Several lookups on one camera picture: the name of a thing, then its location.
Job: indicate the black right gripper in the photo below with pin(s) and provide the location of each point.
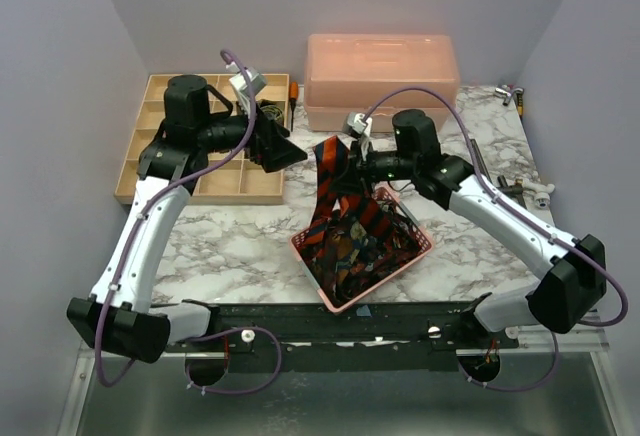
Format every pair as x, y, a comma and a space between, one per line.
360, 163

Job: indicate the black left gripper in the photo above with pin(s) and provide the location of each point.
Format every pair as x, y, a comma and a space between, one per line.
280, 154

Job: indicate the orange navy striped tie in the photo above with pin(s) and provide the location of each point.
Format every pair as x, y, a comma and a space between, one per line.
332, 176

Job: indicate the pink plastic basket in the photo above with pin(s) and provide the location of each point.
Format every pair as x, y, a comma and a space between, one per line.
354, 245

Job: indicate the pink plastic storage box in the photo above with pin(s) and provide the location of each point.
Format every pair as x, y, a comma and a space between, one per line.
347, 73

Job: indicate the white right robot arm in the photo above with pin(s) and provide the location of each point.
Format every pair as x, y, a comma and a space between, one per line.
568, 285

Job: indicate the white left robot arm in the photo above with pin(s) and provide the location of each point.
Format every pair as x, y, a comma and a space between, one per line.
204, 122

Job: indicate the pile of patterned ties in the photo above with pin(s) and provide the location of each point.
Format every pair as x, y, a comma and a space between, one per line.
348, 264

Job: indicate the rolled green tie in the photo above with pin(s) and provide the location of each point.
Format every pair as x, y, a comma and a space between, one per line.
272, 110

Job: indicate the silver socket tool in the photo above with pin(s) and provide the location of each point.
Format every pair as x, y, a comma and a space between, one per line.
509, 93

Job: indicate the yellow black tool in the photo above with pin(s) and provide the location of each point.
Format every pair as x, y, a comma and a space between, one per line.
519, 103

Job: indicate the white plastic fitting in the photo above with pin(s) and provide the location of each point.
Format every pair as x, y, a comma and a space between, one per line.
541, 192

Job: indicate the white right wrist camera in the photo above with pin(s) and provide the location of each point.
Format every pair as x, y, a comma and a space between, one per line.
357, 126

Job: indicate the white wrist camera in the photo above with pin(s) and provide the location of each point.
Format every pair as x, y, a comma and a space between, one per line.
357, 126
246, 90

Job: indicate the orange handled screwdriver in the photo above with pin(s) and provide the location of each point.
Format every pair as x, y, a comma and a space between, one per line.
293, 95

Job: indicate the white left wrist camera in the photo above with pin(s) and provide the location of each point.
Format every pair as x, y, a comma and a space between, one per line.
246, 90

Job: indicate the metal crank handle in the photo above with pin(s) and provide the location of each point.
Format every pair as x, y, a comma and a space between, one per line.
514, 191

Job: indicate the black mounting rail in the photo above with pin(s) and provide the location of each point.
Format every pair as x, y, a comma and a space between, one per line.
368, 337

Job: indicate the aluminium extrusion frame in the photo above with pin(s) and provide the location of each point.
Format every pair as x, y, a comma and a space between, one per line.
546, 386

